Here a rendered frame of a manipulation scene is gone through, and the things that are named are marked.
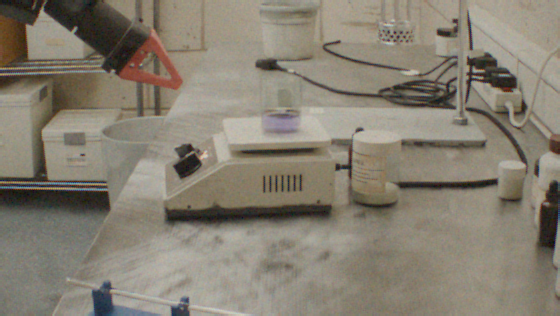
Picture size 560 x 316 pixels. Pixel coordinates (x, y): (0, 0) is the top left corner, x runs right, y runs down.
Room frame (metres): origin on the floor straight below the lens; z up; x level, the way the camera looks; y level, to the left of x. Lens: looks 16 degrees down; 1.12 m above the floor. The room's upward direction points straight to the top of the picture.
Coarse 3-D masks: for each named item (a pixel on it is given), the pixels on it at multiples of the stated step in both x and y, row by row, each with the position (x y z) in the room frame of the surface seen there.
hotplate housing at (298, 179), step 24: (216, 144) 1.07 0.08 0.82; (216, 168) 1.00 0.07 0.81; (240, 168) 1.00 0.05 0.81; (264, 168) 1.00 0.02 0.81; (288, 168) 1.00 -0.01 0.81; (312, 168) 1.01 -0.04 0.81; (336, 168) 1.10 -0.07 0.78; (192, 192) 0.99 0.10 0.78; (216, 192) 0.99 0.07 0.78; (240, 192) 1.00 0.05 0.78; (264, 192) 1.00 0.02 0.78; (288, 192) 1.00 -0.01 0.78; (312, 192) 1.01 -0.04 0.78; (168, 216) 0.99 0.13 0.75
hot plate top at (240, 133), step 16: (224, 128) 1.07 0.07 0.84; (240, 128) 1.07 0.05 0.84; (256, 128) 1.07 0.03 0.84; (304, 128) 1.07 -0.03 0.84; (320, 128) 1.07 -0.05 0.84; (240, 144) 1.00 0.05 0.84; (256, 144) 1.01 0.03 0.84; (272, 144) 1.01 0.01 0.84; (288, 144) 1.01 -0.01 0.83; (304, 144) 1.01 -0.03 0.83; (320, 144) 1.01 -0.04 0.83
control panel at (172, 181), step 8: (200, 144) 1.11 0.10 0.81; (208, 144) 1.09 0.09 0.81; (200, 152) 1.08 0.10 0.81; (208, 152) 1.06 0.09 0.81; (176, 160) 1.10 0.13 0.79; (208, 160) 1.03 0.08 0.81; (216, 160) 1.01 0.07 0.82; (168, 168) 1.08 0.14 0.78; (200, 168) 1.02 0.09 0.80; (168, 176) 1.05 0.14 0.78; (176, 176) 1.04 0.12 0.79; (192, 176) 1.00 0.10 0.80; (168, 184) 1.02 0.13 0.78; (176, 184) 1.01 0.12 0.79; (168, 192) 0.99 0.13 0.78
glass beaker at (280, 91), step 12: (264, 72) 1.07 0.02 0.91; (276, 72) 1.08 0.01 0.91; (288, 72) 1.07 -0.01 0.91; (300, 72) 1.06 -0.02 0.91; (264, 84) 1.04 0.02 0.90; (276, 84) 1.03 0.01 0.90; (288, 84) 1.03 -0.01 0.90; (300, 84) 1.04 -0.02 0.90; (264, 96) 1.04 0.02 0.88; (276, 96) 1.03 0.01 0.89; (288, 96) 1.03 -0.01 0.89; (300, 96) 1.04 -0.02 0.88; (264, 108) 1.04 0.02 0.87; (276, 108) 1.03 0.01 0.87; (288, 108) 1.03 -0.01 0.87; (300, 108) 1.04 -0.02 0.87; (264, 120) 1.04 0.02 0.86; (276, 120) 1.03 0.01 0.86; (288, 120) 1.03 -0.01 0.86; (300, 120) 1.04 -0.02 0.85; (264, 132) 1.04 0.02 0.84; (276, 132) 1.03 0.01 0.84; (288, 132) 1.03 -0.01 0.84; (300, 132) 1.04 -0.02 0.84
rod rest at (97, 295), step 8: (96, 296) 0.71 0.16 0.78; (104, 296) 0.72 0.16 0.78; (184, 296) 0.70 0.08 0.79; (96, 304) 0.71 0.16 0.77; (104, 304) 0.72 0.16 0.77; (112, 304) 0.73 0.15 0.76; (96, 312) 0.71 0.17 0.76; (104, 312) 0.71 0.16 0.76; (112, 312) 0.72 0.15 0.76; (120, 312) 0.72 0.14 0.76; (128, 312) 0.72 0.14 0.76; (136, 312) 0.72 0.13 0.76; (144, 312) 0.72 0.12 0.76; (152, 312) 0.72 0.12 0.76; (176, 312) 0.68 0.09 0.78; (184, 312) 0.69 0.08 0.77
